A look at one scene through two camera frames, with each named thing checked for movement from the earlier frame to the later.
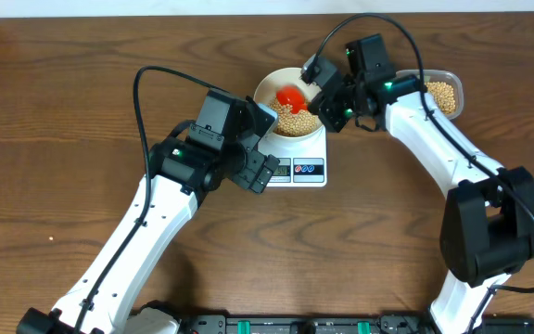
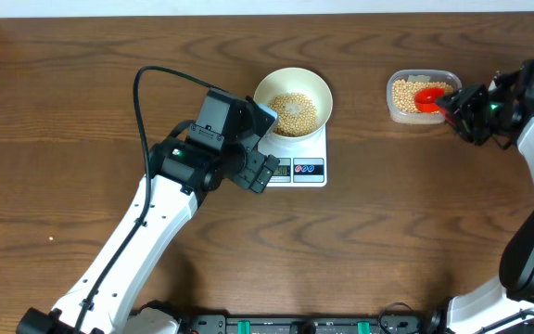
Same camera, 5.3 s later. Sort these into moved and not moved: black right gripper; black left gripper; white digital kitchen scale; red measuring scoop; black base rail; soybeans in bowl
Moved: black right gripper; red measuring scoop
Not moved: white digital kitchen scale; black base rail; soybeans in bowl; black left gripper
